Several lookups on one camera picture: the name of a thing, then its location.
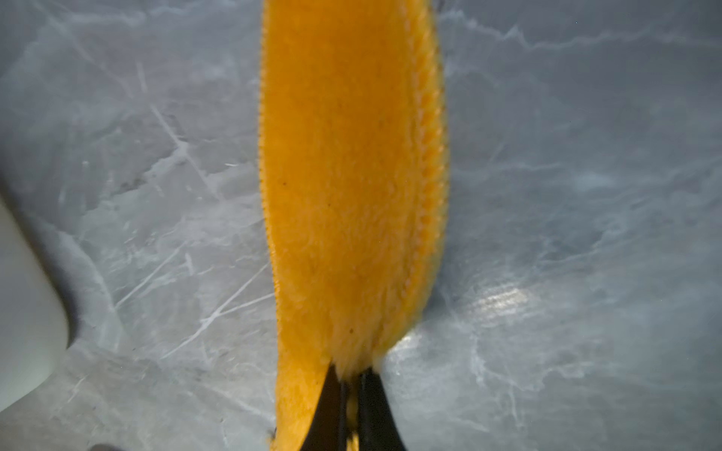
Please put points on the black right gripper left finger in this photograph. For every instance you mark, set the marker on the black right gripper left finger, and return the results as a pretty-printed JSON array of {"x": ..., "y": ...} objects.
[{"x": 328, "y": 430}]

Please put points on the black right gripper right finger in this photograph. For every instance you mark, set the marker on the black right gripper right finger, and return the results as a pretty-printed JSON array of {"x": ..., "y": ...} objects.
[{"x": 376, "y": 428}]

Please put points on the yellow insole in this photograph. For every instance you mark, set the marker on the yellow insole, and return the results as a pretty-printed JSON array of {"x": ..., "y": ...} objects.
[{"x": 354, "y": 173}]

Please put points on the white rectangular storage box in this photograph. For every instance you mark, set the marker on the white rectangular storage box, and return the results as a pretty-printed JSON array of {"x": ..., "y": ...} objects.
[{"x": 35, "y": 330}]

